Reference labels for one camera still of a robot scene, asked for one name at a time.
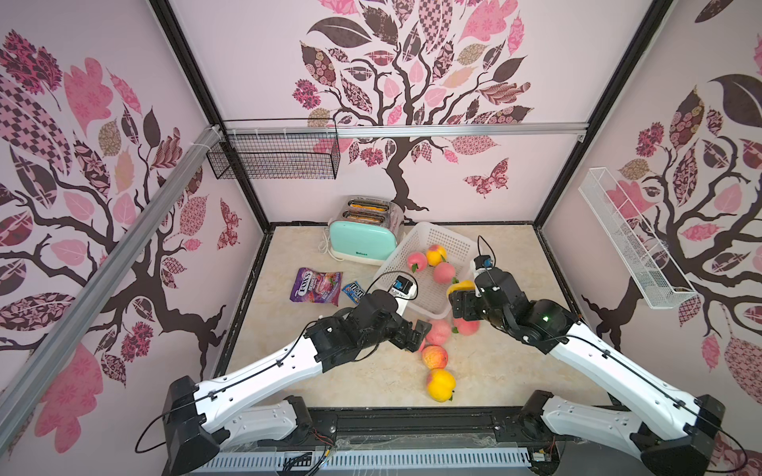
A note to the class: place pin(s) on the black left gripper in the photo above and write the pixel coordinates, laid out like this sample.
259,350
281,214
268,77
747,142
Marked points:
415,335

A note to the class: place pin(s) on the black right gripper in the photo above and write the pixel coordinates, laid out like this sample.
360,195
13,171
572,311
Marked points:
462,303

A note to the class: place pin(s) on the yellow peach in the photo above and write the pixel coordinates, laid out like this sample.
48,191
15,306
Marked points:
464,286
441,385
436,255

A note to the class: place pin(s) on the small pink peach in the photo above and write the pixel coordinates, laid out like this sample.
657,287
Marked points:
445,273

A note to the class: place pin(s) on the pink peach with leaf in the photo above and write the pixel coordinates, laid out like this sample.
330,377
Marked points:
417,262

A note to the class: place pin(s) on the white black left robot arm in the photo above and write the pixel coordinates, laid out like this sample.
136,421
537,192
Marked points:
199,419

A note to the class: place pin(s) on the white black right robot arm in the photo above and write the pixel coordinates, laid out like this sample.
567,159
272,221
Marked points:
670,431

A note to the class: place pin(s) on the white plastic basket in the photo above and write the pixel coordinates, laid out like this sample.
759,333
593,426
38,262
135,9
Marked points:
431,301

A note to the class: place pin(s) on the pink peach right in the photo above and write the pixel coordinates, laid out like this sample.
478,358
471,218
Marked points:
465,328

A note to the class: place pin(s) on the pink peach upper middle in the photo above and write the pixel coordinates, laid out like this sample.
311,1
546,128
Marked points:
440,332

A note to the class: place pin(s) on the orange pink peach centre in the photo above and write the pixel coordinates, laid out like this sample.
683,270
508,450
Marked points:
435,357

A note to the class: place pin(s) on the yellow peach front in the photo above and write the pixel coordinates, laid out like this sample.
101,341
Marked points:
441,385

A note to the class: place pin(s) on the blue candy packet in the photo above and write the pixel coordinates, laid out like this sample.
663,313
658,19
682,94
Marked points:
354,291

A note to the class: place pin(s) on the purple candy bag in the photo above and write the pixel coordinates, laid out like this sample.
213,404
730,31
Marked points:
316,287

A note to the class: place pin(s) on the mint green toaster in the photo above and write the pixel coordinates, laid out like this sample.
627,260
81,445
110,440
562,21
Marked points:
366,230

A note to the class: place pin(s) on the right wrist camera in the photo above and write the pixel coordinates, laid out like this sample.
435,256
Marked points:
482,263

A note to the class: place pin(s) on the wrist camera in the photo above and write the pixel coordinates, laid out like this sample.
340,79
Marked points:
482,263
403,288

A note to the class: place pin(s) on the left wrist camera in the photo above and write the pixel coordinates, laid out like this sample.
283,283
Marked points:
403,288

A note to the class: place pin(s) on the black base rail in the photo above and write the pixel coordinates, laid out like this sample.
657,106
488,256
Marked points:
473,427

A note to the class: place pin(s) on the white slotted cable duct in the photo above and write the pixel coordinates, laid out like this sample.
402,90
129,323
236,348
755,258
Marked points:
364,461

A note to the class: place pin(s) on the aluminium rail back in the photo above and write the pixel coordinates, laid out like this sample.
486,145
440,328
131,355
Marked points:
407,131

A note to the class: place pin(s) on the aluminium rail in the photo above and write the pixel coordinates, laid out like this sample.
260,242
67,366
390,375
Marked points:
407,131
37,374

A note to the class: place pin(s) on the white wire wall shelf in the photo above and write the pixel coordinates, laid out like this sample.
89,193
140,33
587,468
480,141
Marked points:
646,256

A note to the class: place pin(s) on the black wire wall basket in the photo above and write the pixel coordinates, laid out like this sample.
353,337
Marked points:
278,149

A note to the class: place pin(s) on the aluminium rail left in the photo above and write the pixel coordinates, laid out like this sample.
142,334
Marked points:
37,374

